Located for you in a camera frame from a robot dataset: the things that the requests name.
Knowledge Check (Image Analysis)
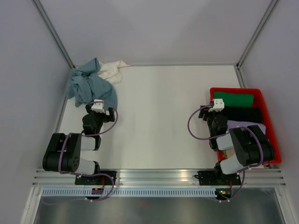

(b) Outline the cream white t-shirt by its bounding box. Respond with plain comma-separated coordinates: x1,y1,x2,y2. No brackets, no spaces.
97,60,130,84

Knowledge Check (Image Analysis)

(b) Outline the light blue cable duct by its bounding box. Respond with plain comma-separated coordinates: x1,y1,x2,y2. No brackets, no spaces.
42,188,216,197

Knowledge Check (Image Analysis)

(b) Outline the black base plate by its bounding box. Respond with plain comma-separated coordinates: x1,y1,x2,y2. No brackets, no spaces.
75,170,117,186
194,170,241,186

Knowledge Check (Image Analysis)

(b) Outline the aluminium frame post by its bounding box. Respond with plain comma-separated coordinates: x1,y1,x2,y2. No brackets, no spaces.
32,0,75,68
235,0,279,70

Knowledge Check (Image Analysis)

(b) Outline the rolled lavender t-shirt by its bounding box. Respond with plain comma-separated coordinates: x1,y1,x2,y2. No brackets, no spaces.
227,120,266,134

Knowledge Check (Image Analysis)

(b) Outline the red plastic bin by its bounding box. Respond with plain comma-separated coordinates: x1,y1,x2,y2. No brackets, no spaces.
209,87,283,165

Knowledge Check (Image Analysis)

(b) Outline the rolled beige t-shirt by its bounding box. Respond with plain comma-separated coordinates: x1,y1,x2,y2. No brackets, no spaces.
222,149,235,159

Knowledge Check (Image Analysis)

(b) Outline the rolled black t-shirt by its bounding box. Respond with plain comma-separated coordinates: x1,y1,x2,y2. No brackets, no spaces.
221,107,263,123

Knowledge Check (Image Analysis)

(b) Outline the left aluminium frame post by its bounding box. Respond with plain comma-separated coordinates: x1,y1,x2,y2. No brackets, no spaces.
32,0,75,68

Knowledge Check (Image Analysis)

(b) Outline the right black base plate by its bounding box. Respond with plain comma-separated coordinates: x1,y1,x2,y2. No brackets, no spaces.
194,170,241,186

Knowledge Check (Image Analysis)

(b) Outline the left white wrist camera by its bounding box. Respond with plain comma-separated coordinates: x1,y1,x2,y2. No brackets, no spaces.
91,99,105,113

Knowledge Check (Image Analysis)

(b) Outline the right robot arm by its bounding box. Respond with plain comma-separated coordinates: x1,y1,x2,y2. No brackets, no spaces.
199,105,275,184

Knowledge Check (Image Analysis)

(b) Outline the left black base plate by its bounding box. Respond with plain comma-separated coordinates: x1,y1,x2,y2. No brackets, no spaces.
75,170,117,186

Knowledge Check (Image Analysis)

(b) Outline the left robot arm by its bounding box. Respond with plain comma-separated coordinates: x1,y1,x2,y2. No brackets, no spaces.
42,101,118,185

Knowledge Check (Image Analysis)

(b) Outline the aluminium front rail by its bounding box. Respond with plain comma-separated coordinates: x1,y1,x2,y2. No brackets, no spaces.
32,168,286,188

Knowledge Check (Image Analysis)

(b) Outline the blue-grey t-shirt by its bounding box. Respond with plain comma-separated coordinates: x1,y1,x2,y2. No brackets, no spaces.
66,58,118,108

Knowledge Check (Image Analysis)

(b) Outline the right aluminium frame post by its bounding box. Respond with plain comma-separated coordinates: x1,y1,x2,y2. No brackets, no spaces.
235,0,279,70

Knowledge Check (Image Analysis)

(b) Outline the rolled green t-shirt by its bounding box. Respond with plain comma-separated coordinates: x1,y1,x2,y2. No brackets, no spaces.
214,91,254,107

